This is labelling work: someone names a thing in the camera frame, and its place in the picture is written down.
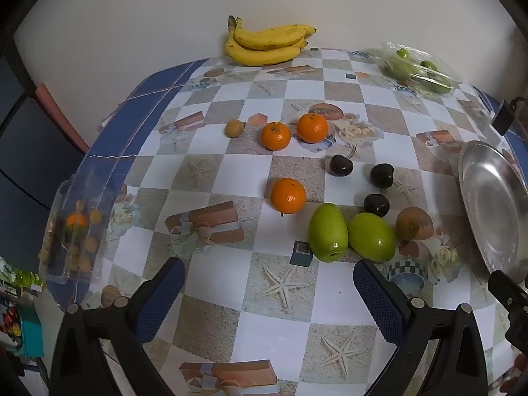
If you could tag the large green jujube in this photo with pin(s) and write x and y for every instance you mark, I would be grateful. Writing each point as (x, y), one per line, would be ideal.
(328, 233)
(372, 237)

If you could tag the clear bag of green fruit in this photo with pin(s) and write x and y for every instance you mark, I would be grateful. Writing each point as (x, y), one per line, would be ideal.
(390, 49)

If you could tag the pile of small orange fruits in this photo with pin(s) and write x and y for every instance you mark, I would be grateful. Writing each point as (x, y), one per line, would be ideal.
(77, 219)

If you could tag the brown kiwi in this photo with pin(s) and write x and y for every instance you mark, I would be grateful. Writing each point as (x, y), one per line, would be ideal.
(413, 223)

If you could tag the checkered printed tablecloth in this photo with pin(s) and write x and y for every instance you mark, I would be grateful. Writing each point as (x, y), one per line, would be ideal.
(264, 330)

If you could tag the reddish brown board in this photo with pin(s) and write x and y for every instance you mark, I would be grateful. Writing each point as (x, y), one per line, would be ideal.
(57, 115)

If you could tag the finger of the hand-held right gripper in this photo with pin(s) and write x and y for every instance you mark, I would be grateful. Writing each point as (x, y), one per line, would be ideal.
(505, 288)

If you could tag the green yellow packet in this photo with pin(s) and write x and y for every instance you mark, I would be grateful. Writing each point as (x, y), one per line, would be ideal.
(20, 276)

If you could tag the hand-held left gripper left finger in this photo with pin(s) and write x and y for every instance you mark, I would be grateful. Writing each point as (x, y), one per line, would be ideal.
(165, 293)

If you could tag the yellow banana bunch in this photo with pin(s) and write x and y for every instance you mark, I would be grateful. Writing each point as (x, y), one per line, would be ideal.
(264, 55)

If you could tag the clear plastic fruit box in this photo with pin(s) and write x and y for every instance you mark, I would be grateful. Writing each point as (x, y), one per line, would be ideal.
(88, 189)

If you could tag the round steel plate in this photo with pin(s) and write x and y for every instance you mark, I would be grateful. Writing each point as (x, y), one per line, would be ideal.
(491, 198)

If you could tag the small brown round fruit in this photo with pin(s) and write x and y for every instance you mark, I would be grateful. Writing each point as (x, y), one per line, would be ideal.
(235, 128)

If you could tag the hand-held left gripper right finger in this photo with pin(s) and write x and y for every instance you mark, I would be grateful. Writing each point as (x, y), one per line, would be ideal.
(379, 305)

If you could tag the dark plum with stem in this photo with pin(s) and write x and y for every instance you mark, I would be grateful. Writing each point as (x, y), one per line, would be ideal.
(341, 166)

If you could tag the teal box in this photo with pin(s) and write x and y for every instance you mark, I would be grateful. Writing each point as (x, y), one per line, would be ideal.
(31, 334)

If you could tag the pile of small green fruits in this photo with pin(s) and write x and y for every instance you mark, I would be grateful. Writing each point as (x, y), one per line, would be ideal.
(402, 68)

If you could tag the orange tangerine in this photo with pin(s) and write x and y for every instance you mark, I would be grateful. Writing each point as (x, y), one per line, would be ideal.
(288, 196)
(275, 137)
(312, 128)

